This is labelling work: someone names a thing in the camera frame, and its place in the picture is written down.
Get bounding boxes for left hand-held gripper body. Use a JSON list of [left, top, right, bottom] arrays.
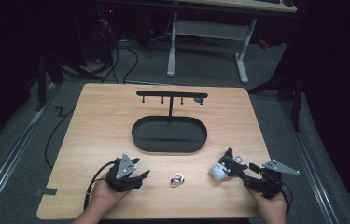
[[105, 153, 144, 192]]

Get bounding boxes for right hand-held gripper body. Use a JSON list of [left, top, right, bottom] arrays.
[[243, 159, 301, 200]]

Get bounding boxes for black oval stand base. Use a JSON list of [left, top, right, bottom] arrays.
[[131, 90, 209, 154]]

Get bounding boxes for person's right hand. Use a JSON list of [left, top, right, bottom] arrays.
[[245, 186, 289, 224]]

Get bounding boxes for person's left hand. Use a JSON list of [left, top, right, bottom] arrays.
[[89, 177, 131, 217]]

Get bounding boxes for silver metal key rings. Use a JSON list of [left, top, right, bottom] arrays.
[[169, 172, 185, 188]]

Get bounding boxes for dark metal stand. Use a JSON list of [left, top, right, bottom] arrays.
[[246, 69, 305, 133], [35, 50, 66, 112]]

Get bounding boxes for black tape strip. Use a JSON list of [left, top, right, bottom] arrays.
[[35, 187, 59, 197]]

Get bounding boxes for right hand-held gripper cable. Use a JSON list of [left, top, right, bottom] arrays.
[[280, 182, 294, 217]]

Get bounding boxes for hand-held gripper cable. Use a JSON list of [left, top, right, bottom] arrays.
[[83, 159, 119, 211], [280, 182, 294, 217]]

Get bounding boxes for left hand-held gripper cable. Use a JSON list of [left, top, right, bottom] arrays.
[[83, 159, 119, 211]]

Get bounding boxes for metal floor rail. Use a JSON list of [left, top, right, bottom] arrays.
[[0, 83, 59, 217], [278, 100, 341, 224]]

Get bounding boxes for black cable on floor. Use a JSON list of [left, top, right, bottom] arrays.
[[44, 105, 77, 170]]

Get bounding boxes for bundle of black floor cables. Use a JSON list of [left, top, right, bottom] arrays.
[[96, 7, 140, 85]]

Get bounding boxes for white metal frame desk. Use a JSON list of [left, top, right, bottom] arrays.
[[166, 0, 299, 86]]

